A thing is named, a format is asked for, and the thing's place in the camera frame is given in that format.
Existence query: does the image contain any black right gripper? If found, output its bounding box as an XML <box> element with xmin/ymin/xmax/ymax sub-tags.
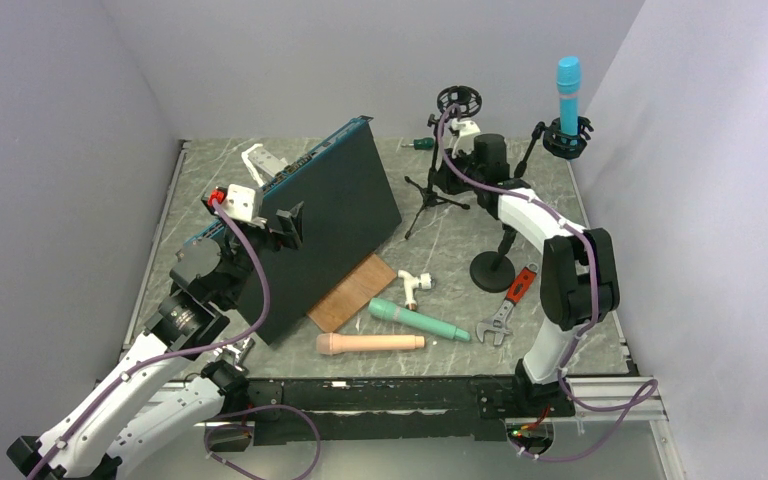
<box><xmin>433</xmin><ymin>146</ymin><xmax>483</xmax><ymax>197</ymax></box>

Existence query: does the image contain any black tripod microphone stand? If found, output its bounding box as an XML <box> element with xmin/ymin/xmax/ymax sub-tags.
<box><xmin>404</xmin><ymin>85</ymin><xmax>482</xmax><ymax>240</ymax></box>

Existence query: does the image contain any black round-base microphone stand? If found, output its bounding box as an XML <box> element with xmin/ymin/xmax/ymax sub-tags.
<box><xmin>469</xmin><ymin>225</ymin><xmax>518</xmax><ymax>293</ymax></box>

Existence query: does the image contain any beige microphone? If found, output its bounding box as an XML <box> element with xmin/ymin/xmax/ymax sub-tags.
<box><xmin>315</xmin><ymin>333</ymin><xmax>426</xmax><ymax>355</ymax></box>

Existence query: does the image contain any green microphone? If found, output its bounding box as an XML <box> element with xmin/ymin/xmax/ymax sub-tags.
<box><xmin>367</xmin><ymin>298</ymin><xmax>472</xmax><ymax>342</ymax></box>

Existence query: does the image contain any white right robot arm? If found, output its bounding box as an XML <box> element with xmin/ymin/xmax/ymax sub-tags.
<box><xmin>440</xmin><ymin>134</ymin><xmax>620</xmax><ymax>415</ymax></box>

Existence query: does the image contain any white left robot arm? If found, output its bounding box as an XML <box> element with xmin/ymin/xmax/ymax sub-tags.
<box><xmin>6</xmin><ymin>189</ymin><xmax>304</xmax><ymax>479</ymax></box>

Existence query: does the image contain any blue microphone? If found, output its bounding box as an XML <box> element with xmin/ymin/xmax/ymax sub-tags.
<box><xmin>556</xmin><ymin>56</ymin><xmax>582</xmax><ymax>137</ymax></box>

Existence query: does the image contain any wooden board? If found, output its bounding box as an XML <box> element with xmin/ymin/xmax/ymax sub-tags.
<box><xmin>307</xmin><ymin>254</ymin><xmax>396</xmax><ymax>333</ymax></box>

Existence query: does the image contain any chrome faucet fitting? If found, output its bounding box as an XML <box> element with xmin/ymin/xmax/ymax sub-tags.
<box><xmin>214</xmin><ymin>337</ymin><xmax>256</xmax><ymax>374</ymax></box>

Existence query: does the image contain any white plastic faucet fitting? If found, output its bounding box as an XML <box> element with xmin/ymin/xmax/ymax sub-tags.
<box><xmin>397</xmin><ymin>270</ymin><xmax>434</xmax><ymax>311</ymax></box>

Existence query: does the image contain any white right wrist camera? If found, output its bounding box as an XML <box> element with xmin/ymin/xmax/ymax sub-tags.
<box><xmin>449</xmin><ymin>118</ymin><xmax>481</xmax><ymax>156</ymax></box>

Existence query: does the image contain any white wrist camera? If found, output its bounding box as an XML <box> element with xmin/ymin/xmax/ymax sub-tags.
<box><xmin>449</xmin><ymin>118</ymin><xmax>481</xmax><ymax>156</ymax></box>
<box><xmin>206</xmin><ymin>184</ymin><xmax>263</xmax><ymax>224</ymax></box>

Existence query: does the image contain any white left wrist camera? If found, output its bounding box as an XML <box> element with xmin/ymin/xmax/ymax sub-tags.
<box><xmin>206</xmin><ymin>184</ymin><xmax>263</xmax><ymax>224</ymax></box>

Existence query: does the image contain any green handled screwdriver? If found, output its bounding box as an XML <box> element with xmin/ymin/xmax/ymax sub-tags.
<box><xmin>400</xmin><ymin>137</ymin><xmax>436</xmax><ymax>151</ymax></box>

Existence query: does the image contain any white metal bracket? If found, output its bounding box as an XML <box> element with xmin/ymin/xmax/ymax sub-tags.
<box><xmin>240</xmin><ymin>143</ymin><xmax>288</xmax><ymax>187</ymax></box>

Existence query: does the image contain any dark blue-edged network switch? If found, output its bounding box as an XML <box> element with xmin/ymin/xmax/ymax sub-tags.
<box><xmin>185</xmin><ymin>115</ymin><xmax>404</xmax><ymax>348</ymax></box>

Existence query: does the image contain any black round-base shock-mount stand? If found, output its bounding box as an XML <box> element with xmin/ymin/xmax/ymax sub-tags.
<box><xmin>513</xmin><ymin>116</ymin><xmax>593</xmax><ymax>178</ymax></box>

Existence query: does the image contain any red handled adjustable wrench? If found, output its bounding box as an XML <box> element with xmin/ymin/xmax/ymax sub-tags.
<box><xmin>476</xmin><ymin>263</ymin><xmax>539</xmax><ymax>347</ymax></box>

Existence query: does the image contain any black mounting base rail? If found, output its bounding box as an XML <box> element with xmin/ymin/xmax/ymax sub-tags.
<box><xmin>212</xmin><ymin>375</ymin><xmax>575</xmax><ymax>446</ymax></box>

